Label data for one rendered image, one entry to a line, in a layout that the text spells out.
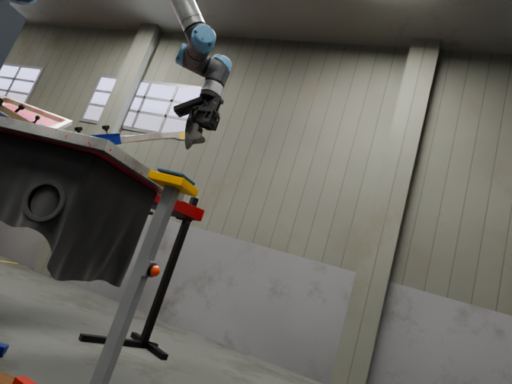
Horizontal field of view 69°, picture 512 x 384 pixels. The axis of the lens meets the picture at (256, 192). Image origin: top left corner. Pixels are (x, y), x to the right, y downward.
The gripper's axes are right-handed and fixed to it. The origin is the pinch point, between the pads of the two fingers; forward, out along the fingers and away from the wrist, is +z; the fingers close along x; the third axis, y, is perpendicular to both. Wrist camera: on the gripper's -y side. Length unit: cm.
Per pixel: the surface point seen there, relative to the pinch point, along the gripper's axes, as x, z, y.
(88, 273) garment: 12, 52, -27
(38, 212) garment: -10, 37, -38
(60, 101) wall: 311, -135, -427
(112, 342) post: -2, 67, 1
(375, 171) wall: 287, -113, 56
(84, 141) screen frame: -17.2, 11.5, -24.7
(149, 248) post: -1.9, 37.3, 1.9
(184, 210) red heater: 134, 4, -65
